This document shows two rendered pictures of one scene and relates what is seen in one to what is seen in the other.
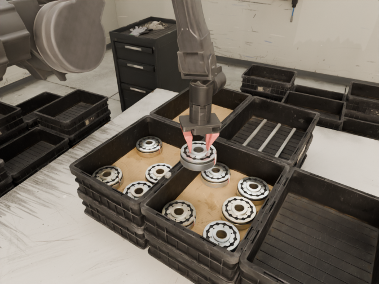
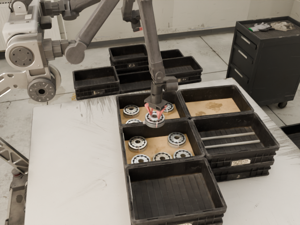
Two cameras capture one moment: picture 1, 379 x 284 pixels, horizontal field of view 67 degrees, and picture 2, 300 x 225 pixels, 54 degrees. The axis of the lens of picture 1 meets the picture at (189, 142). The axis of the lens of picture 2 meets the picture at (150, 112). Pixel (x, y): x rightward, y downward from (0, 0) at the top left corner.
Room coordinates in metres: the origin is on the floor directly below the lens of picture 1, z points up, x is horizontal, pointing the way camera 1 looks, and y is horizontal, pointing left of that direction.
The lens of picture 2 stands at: (-0.17, -0.88, 1.99)
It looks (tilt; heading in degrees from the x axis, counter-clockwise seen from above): 38 degrees down; 47
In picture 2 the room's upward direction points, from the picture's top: straight up
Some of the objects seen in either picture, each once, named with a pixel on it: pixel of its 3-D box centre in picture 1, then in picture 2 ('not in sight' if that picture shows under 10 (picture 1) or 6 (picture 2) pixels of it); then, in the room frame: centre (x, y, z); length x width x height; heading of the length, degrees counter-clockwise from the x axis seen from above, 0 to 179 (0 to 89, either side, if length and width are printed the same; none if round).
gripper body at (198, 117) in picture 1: (199, 113); (156, 97); (0.65, -0.03, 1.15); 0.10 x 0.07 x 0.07; 102
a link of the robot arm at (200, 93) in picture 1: (202, 91); (158, 87); (0.66, -0.03, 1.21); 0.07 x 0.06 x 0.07; 152
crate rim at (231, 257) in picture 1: (220, 186); (160, 142); (0.62, -0.09, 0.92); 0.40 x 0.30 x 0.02; 147
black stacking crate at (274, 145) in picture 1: (266, 137); (231, 140); (0.96, -0.31, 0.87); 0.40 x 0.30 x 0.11; 147
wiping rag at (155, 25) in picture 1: (155, 24); (282, 25); (2.69, 0.30, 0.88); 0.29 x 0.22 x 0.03; 152
